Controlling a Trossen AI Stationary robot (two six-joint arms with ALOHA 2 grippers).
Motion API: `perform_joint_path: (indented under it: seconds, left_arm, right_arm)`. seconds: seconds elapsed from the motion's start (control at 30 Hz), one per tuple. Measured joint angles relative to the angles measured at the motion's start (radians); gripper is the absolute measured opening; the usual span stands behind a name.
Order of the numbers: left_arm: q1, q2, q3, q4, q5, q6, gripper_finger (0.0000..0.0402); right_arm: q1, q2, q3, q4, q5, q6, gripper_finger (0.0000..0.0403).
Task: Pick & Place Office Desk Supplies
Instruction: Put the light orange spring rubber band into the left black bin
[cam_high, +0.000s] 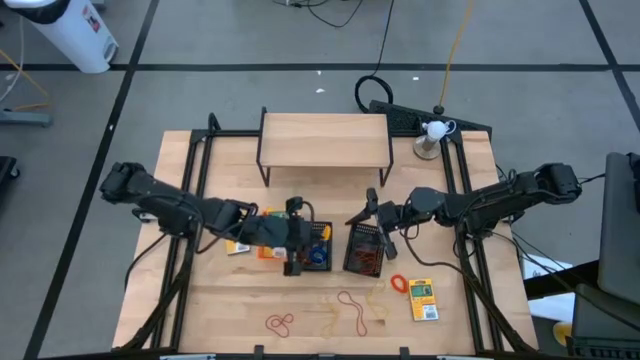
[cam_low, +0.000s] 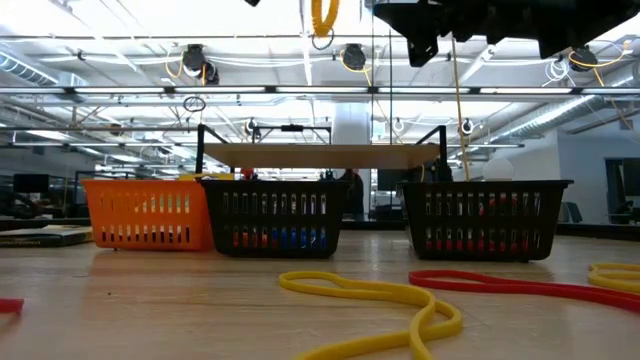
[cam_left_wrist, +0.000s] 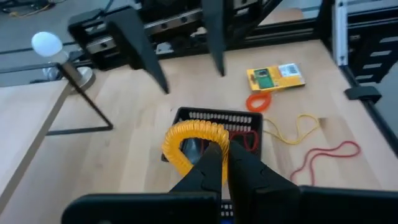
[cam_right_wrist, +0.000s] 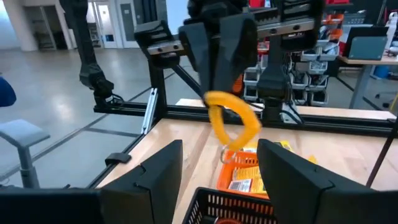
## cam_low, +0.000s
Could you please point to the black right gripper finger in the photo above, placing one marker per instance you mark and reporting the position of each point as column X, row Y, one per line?
column 432, row 45
column 425, row 17

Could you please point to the red rubber band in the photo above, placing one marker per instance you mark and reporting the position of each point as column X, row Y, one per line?
column 10, row 306
column 450, row 240
column 492, row 204
column 550, row 291

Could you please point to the yellow crayon box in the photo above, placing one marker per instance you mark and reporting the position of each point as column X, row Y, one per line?
column 210, row 176

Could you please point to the black plastic slotted basket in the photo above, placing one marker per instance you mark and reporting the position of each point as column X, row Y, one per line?
column 275, row 220
column 482, row 222

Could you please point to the orange plastic slotted basket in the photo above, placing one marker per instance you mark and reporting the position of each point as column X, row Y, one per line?
column 150, row 220

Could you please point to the yellow rubber band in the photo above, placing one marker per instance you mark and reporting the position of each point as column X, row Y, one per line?
column 452, row 322
column 620, row 286

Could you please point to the book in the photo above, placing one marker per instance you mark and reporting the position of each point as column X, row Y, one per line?
column 50, row 235

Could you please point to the white bulb desk lamp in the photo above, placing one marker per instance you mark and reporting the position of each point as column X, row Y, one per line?
column 497, row 171

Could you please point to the grey office chair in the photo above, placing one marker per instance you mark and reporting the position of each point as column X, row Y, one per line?
column 571, row 212

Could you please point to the wooden shelf riser black legs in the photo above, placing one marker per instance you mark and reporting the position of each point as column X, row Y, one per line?
column 320, row 156

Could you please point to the person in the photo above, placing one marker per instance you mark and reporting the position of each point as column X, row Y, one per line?
column 356, row 195

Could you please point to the black computer monitor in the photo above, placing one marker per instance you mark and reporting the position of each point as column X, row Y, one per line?
column 31, row 184

